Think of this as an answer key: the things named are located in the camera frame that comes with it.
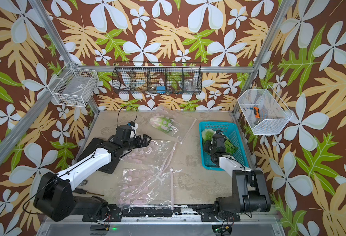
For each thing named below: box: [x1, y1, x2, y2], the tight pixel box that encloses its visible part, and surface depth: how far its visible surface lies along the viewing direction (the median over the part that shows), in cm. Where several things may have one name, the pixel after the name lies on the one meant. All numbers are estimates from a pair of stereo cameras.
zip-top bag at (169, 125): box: [148, 105, 198, 145], surface depth 107 cm
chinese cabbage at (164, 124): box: [149, 116, 174, 134], surface depth 106 cm
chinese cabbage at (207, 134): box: [201, 128, 217, 146], surface depth 97 cm
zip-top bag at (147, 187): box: [116, 167, 183, 210], surface depth 83 cm
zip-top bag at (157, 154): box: [119, 139, 182, 173], surface depth 96 cm
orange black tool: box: [253, 106, 261, 125], surface depth 86 cm
